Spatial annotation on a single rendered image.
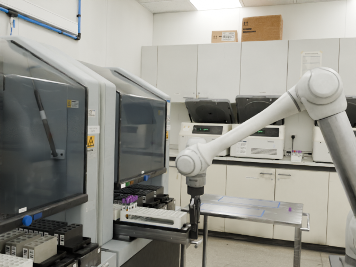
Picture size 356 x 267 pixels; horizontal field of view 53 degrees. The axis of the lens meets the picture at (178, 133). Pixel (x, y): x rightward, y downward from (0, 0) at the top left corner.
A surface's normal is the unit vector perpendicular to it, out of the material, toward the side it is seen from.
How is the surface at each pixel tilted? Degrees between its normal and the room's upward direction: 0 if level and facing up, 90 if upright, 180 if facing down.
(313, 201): 90
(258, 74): 90
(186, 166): 95
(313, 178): 90
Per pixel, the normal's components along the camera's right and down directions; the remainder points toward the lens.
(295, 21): -0.32, 0.03
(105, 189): 0.95, 0.04
